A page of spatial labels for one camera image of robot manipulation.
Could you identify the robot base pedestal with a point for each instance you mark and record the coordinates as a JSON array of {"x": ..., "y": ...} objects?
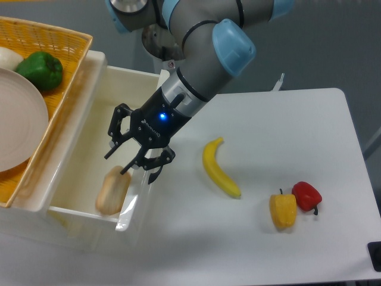
[{"x": 165, "y": 52}]

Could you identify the white drawer cabinet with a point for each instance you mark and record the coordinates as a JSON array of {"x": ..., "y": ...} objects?
[{"x": 28, "y": 216}]

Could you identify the yellow woven basket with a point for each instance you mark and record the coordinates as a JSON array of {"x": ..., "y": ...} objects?
[{"x": 70, "y": 47}]

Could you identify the yellow bell pepper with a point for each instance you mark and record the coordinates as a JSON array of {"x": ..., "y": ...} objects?
[{"x": 283, "y": 210}]

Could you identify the red bell pepper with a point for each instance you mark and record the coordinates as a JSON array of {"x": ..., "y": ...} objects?
[{"x": 307, "y": 197}]

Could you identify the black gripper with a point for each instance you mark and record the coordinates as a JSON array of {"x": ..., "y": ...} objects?
[{"x": 152, "y": 126}]

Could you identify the beige round plate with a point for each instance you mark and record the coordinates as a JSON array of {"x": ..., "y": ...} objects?
[{"x": 24, "y": 119}]

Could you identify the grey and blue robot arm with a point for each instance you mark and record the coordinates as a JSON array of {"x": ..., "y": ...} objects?
[{"x": 216, "y": 49}]

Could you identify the white round bun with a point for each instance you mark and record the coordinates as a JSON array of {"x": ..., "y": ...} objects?
[{"x": 9, "y": 59}]

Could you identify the black object at table edge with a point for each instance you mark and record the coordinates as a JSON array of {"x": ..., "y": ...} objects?
[{"x": 374, "y": 249}]

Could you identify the yellow banana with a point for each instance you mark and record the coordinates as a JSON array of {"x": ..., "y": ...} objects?
[{"x": 215, "y": 172}]

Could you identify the green bell pepper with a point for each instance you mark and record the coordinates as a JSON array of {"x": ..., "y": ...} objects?
[{"x": 42, "y": 69}]

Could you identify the white drawer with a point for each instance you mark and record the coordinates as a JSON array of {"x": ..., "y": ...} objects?
[{"x": 73, "y": 203}]

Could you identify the triangle bread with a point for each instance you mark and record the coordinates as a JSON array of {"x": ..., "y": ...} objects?
[{"x": 111, "y": 197}]

